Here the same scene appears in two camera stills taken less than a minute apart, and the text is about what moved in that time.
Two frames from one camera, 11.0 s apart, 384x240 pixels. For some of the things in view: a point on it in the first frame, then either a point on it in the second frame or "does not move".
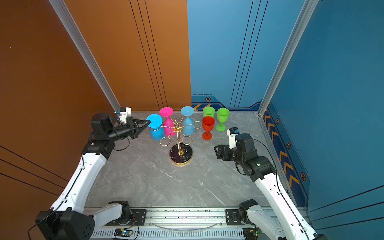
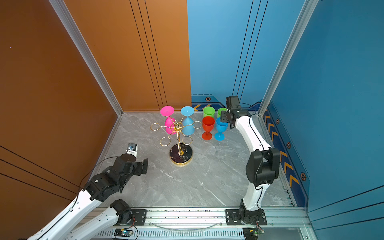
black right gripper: (225, 147) -> (223, 117)
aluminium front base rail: (180, 224) does not move
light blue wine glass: (157, 131) -> (221, 127)
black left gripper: (135, 131) -> (140, 170)
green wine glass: (208, 111) does not move
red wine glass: (208, 123) does not move
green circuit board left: (123, 232) does not move
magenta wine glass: (169, 126) does not move
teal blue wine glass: (188, 125) does not move
